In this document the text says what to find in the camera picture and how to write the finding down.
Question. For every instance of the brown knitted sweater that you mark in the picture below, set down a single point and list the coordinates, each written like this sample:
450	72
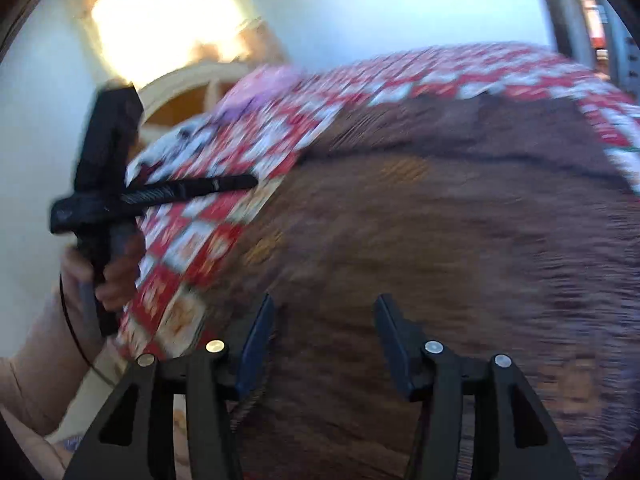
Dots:
498	225

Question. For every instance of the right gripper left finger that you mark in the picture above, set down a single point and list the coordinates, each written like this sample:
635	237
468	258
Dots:
132	436

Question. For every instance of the pink floral pillow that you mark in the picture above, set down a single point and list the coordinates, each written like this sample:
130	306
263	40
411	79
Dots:
255	90

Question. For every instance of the person's left hand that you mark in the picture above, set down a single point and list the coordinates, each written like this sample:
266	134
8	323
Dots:
120	275

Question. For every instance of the red patchwork bear bedspread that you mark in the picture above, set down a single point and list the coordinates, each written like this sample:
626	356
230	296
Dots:
186	243

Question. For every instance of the cream bed headboard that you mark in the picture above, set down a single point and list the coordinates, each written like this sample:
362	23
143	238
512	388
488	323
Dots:
188	91

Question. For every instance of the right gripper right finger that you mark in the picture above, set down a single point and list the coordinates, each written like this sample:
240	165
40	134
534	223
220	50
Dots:
486	407

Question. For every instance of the beige sleeve forearm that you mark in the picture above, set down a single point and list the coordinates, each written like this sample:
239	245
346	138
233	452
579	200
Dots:
39	383

